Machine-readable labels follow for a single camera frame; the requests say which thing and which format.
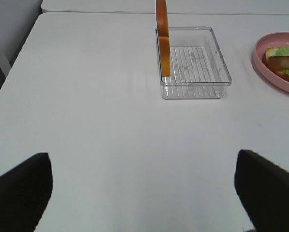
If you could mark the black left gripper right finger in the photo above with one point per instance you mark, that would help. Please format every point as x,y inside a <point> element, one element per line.
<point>263,189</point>

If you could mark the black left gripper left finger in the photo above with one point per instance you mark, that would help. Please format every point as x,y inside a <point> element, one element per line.
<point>25,191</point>

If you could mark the bread slice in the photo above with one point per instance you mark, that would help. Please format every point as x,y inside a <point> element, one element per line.
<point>271,52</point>
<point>163,36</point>

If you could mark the left clear plastic tray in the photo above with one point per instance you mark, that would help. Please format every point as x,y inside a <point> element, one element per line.
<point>197,67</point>

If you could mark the pink round plate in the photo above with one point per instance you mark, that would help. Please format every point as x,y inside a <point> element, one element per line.
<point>277,39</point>

